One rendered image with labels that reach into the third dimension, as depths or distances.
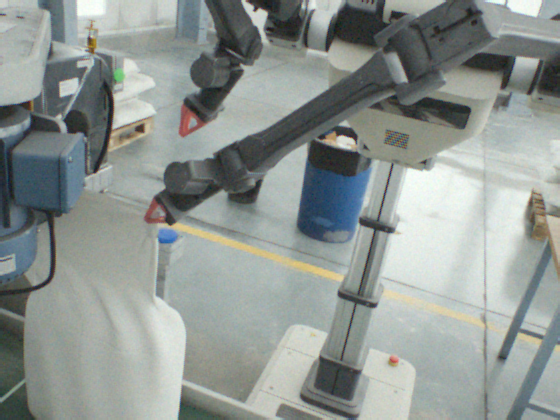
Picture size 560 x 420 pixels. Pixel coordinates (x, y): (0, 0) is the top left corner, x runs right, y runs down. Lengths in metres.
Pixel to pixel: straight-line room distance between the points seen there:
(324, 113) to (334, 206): 2.44
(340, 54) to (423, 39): 0.48
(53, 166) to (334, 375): 1.29
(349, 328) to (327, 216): 1.66
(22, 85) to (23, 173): 0.12
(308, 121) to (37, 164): 0.40
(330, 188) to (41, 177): 2.57
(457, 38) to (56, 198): 0.58
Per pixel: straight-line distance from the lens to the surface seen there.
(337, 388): 1.87
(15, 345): 1.89
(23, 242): 0.87
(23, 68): 0.77
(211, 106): 1.17
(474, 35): 0.77
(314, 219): 3.35
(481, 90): 1.22
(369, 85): 0.82
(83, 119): 1.26
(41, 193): 0.80
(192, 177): 0.93
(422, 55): 0.79
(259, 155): 0.92
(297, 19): 1.25
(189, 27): 9.84
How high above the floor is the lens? 1.59
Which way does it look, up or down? 25 degrees down
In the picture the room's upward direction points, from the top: 10 degrees clockwise
